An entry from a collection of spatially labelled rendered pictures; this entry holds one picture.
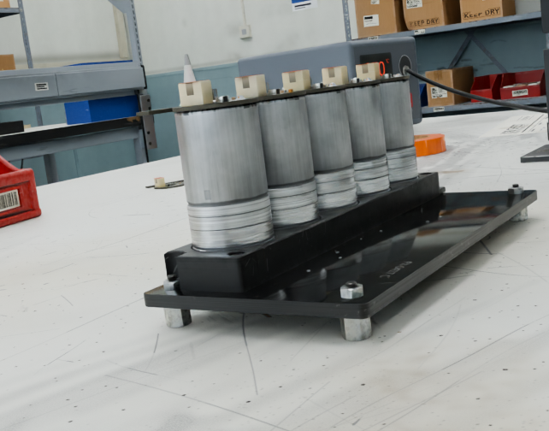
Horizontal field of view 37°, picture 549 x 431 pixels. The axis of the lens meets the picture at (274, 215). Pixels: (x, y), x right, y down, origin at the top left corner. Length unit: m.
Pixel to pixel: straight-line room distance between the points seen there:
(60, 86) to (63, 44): 2.96
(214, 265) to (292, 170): 0.05
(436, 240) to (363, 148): 0.06
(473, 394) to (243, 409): 0.05
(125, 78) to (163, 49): 2.93
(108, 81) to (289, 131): 3.18
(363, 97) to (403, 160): 0.04
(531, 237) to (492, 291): 0.07
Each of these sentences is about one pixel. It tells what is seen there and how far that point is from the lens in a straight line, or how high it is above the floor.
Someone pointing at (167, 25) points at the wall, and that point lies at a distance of 6.39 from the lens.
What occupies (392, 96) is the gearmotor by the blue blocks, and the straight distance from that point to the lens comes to 0.32.
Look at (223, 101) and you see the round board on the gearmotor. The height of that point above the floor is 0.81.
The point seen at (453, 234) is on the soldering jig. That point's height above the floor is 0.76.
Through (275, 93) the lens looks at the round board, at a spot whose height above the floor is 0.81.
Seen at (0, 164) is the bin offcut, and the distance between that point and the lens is 0.56.
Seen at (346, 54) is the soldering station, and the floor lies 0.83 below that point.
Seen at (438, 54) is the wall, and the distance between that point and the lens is 5.24.
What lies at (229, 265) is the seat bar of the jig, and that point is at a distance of 0.22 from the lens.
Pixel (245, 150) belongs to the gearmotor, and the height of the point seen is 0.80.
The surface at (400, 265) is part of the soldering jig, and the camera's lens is 0.23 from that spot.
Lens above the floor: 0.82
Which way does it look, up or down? 9 degrees down
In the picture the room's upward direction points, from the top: 7 degrees counter-clockwise
